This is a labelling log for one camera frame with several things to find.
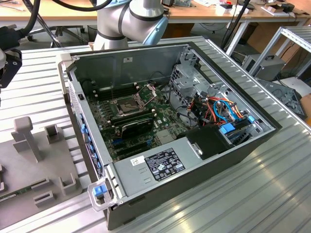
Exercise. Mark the large brown cardboard box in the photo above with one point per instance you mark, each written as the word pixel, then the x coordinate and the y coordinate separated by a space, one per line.
pixel 261 34

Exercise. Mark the black tripod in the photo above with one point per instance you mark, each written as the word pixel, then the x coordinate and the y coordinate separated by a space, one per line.
pixel 240 14

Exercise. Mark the black graphics card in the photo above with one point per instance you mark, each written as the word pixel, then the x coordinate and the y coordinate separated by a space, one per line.
pixel 136 127

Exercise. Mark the small brown cardboard box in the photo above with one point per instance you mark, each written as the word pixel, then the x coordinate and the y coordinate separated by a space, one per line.
pixel 307 104

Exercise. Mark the white box red label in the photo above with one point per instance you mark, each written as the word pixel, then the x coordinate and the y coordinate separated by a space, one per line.
pixel 222 9

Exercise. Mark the brown cardboard tray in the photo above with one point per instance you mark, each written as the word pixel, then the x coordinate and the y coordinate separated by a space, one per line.
pixel 274 10

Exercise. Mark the black expansion slot bank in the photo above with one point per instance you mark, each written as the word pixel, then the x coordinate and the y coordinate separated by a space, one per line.
pixel 131 148

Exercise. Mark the hard disk in blue carrier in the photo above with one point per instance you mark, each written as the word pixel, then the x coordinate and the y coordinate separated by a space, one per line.
pixel 227 128

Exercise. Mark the silver camera on black bracket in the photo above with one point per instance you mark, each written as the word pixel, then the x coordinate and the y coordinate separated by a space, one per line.
pixel 12 65

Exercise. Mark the office chair base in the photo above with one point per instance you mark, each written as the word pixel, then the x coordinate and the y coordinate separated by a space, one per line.
pixel 58 31

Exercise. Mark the silver chipset heatsink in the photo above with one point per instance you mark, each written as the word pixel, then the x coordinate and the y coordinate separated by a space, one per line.
pixel 165 138

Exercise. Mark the wooden desk white frame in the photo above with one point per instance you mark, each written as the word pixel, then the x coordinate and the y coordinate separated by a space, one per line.
pixel 255 13
pixel 14 13

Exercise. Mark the grey power supply with label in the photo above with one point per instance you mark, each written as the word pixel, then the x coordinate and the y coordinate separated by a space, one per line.
pixel 136 177

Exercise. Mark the black RAM slot bank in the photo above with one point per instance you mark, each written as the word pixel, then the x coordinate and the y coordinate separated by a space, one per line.
pixel 121 90
pixel 131 116

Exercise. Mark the grey parts rack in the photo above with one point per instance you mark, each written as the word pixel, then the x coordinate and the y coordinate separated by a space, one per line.
pixel 24 165

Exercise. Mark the CPU socket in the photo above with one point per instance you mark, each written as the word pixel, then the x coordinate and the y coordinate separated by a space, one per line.
pixel 126 106

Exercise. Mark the aluminium profile frame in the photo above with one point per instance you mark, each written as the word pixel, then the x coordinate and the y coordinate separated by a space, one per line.
pixel 298 36

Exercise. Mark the green motherboard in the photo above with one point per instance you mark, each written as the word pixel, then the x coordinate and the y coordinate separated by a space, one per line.
pixel 160 114

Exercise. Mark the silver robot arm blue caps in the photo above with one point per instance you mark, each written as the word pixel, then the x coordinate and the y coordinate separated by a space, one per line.
pixel 109 24

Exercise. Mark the blue case latch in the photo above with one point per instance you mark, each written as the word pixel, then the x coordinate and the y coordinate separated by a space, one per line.
pixel 99 191

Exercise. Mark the silver metal drive cage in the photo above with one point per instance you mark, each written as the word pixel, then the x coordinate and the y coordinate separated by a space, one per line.
pixel 196 81

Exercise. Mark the dark plastic case panel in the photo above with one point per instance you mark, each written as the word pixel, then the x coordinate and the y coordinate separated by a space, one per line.
pixel 286 97

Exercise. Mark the green RAM stick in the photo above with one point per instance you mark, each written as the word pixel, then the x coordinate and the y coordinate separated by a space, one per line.
pixel 12 195

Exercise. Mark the open black PC case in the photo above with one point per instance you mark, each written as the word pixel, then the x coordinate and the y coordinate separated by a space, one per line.
pixel 194 184

